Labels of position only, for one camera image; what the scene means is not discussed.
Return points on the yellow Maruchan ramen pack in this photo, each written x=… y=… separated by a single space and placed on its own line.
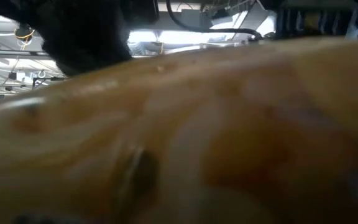
x=179 y=124

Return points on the black gantry frame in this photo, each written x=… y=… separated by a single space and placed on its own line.
x=56 y=79

